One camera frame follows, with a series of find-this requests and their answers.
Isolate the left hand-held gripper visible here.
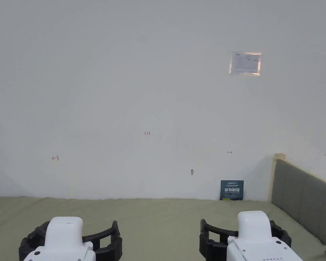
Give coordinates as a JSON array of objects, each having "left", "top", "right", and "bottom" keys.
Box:
[{"left": 18, "top": 216, "right": 123, "bottom": 261}]

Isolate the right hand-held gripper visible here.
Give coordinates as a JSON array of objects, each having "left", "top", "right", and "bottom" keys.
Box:
[{"left": 199, "top": 210, "right": 299, "bottom": 261}]

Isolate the dark blue sign card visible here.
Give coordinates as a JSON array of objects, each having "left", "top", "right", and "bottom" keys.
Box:
[{"left": 220, "top": 180, "right": 245, "bottom": 201}]

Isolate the grey padded headboard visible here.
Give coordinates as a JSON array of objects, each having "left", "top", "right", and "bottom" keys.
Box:
[{"left": 269, "top": 153, "right": 326, "bottom": 252}]

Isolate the bed with pale green sheet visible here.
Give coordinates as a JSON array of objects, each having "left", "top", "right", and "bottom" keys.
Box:
[{"left": 0, "top": 196, "right": 326, "bottom": 261}]

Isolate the white paper sheet in sleeve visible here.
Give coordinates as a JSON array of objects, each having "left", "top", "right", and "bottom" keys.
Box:
[{"left": 229, "top": 51, "right": 262, "bottom": 77}]

